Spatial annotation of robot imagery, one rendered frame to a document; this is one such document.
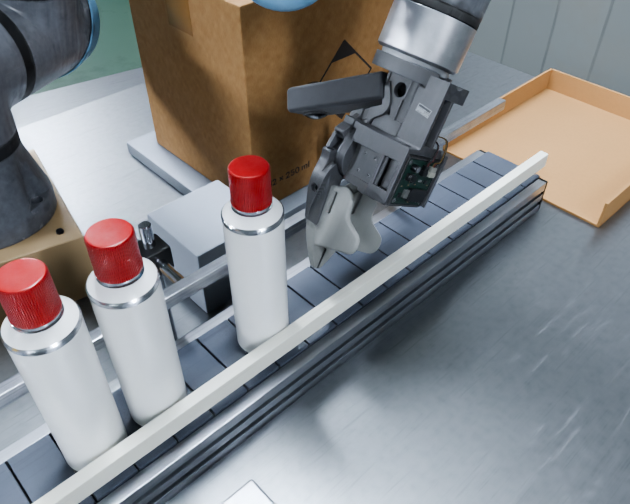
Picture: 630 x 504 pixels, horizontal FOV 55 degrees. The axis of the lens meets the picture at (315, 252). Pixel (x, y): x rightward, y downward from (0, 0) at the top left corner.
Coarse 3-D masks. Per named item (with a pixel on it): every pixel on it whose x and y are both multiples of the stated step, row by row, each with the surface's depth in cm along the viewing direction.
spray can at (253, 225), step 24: (240, 168) 46; (264, 168) 46; (240, 192) 47; (264, 192) 47; (240, 216) 48; (264, 216) 48; (240, 240) 49; (264, 240) 49; (240, 264) 51; (264, 264) 50; (240, 288) 53; (264, 288) 52; (240, 312) 55; (264, 312) 54; (240, 336) 58; (264, 336) 56
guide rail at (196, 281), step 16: (480, 112) 77; (496, 112) 80; (448, 128) 75; (464, 128) 76; (288, 224) 61; (304, 224) 62; (224, 256) 57; (208, 272) 56; (224, 272) 57; (176, 288) 54; (192, 288) 55; (96, 336) 50; (0, 384) 46; (16, 384) 46; (0, 400) 46
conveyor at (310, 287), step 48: (432, 192) 79; (480, 192) 79; (384, 240) 72; (288, 288) 66; (336, 288) 66; (384, 288) 66; (192, 384) 56; (192, 432) 53; (0, 480) 49; (48, 480) 49
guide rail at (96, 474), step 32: (544, 160) 79; (448, 224) 68; (416, 256) 66; (352, 288) 61; (320, 320) 59; (256, 352) 55; (224, 384) 52; (160, 416) 50; (192, 416) 51; (128, 448) 48; (96, 480) 46
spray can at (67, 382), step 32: (0, 288) 37; (32, 288) 37; (32, 320) 38; (64, 320) 40; (32, 352) 39; (64, 352) 40; (32, 384) 42; (64, 384) 42; (96, 384) 44; (64, 416) 44; (96, 416) 46; (64, 448) 47; (96, 448) 47
